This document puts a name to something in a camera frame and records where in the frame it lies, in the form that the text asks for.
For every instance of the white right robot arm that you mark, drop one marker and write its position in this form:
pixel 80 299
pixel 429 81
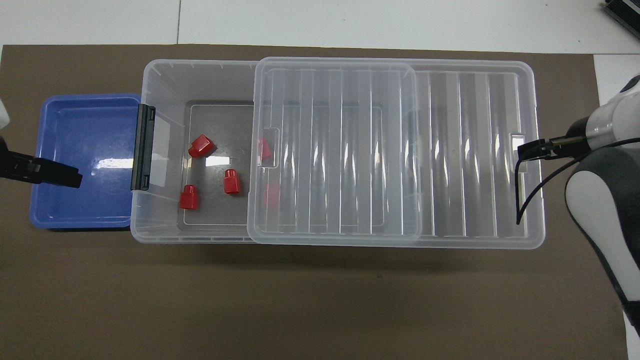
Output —
pixel 600 200

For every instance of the red block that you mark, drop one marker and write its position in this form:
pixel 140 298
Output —
pixel 201 146
pixel 231 181
pixel 264 148
pixel 189 197
pixel 271 195

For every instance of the black finned device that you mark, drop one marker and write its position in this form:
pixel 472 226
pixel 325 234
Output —
pixel 625 10

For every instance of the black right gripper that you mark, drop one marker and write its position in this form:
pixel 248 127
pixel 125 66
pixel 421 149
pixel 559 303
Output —
pixel 577 132

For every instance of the clear plastic storage box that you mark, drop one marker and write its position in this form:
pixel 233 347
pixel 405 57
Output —
pixel 210 125

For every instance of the brown table mat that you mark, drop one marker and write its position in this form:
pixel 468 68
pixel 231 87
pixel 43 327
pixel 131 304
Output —
pixel 300 300

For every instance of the clear plastic box lid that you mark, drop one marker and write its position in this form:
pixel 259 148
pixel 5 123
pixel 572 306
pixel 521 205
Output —
pixel 400 150

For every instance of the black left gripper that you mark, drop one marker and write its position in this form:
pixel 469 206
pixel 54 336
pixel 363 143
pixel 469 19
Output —
pixel 15 165

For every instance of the blue plastic tray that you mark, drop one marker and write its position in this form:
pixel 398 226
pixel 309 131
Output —
pixel 85 200

